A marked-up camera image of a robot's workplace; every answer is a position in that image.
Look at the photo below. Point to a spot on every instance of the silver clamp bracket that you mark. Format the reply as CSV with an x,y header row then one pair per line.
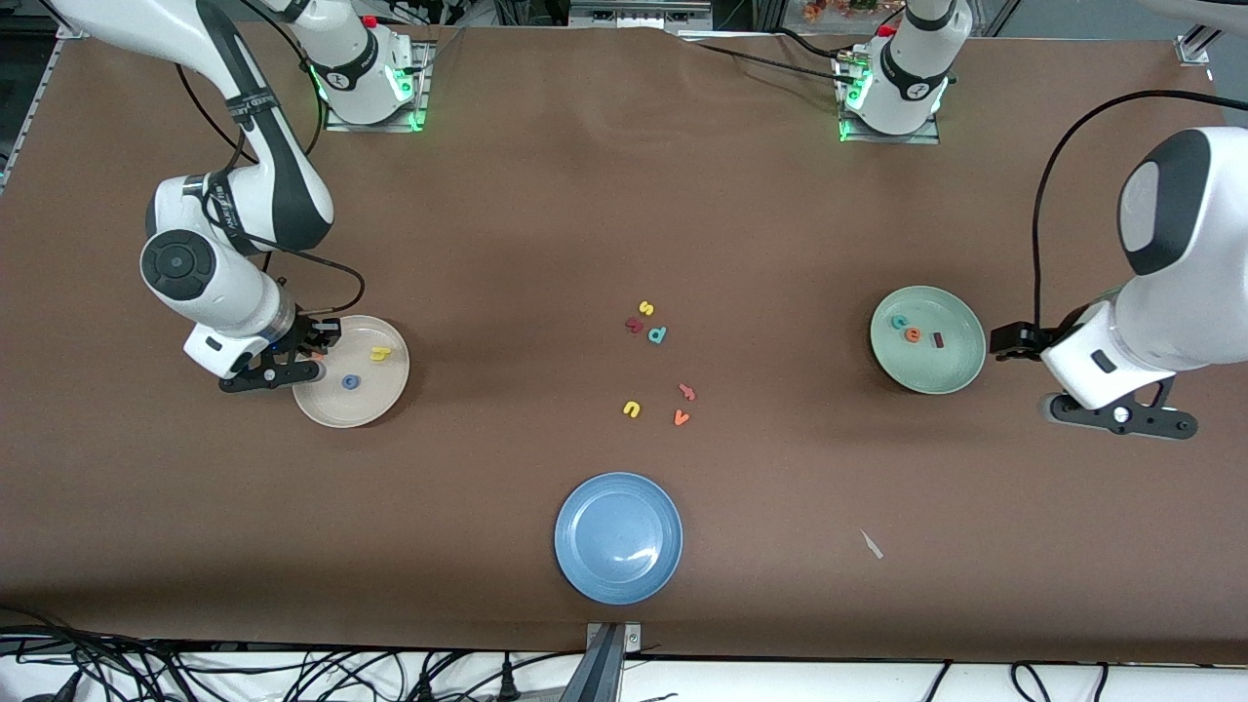
x,y
632,637

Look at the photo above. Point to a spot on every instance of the brown table cover sheet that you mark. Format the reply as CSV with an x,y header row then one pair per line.
x,y
624,195

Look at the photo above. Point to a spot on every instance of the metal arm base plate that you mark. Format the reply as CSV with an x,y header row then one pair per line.
x,y
921,138
421,97

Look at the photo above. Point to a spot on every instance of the orange artificial flowers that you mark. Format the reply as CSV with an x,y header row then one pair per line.
x,y
838,8

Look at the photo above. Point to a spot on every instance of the blue round plate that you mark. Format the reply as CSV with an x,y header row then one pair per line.
x,y
618,538

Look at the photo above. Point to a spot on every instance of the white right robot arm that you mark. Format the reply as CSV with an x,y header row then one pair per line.
x,y
234,205

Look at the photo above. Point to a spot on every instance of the dark grey mount pole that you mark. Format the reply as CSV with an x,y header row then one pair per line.
x,y
597,673

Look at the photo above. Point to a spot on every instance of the grey metal box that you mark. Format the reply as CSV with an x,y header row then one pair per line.
x,y
639,12

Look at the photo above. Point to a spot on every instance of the green round plate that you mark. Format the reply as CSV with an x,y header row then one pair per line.
x,y
936,375

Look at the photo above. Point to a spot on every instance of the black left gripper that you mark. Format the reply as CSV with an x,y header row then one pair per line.
x,y
1026,340

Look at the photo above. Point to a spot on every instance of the aluminium frame rail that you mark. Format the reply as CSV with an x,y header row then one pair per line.
x,y
29,117
1197,44

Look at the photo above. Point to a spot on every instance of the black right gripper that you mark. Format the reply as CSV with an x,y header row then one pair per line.
x,y
304,336

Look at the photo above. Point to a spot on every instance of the beige round plate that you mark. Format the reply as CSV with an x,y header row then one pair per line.
x,y
370,405

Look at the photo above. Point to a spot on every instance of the white paper scrap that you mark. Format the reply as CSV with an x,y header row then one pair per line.
x,y
872,545

